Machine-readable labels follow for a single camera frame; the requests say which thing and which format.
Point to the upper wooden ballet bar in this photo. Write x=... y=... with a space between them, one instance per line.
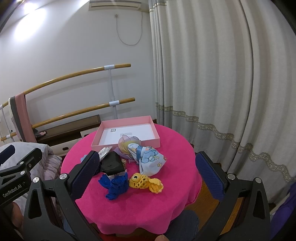
x=84 y=72

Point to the yellow crochet fish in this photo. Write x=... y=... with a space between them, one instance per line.
x=140 y=181

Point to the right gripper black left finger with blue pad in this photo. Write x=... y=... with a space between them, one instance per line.
x=51 y=212

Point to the bag of white beads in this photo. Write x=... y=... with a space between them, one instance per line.
x=104 y=152

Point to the low brown white cabinet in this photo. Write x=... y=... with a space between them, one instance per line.
x=63 y=137

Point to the wooden ballet bar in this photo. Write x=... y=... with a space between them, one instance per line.
x=84 y=110
x=84 y=72

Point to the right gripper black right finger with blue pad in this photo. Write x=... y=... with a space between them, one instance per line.
x=253 y=219

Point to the white printed paper sheet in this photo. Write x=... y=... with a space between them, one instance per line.
x=112 y=135

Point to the light blue cartoon cloth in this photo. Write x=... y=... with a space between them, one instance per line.
x=150 y=161

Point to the pink grey yoga mat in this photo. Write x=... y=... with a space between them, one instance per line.
x=20 y=118

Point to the black leather pouch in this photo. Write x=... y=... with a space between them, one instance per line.
x=111 y=164

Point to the white air conditioner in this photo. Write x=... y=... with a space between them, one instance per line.
x=130 y=5

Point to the pink round tablecloth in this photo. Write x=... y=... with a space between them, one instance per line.
x=136 y=200

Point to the cream lace-trimmed curtain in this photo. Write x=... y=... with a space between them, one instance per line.
x=224 y=75

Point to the pink shallow cardboard box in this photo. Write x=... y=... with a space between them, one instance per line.
x=155 y=143

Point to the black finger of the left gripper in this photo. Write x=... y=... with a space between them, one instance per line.
x=27 y=157

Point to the blue knitted yarn toy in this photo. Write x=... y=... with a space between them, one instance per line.
x=116 y=186

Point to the white barre stand post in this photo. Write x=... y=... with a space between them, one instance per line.
x=112 y=92

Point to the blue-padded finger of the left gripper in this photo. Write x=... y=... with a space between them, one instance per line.
x=6 y=154

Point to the lower wooden ballet bar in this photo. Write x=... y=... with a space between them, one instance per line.
x=84 y=110

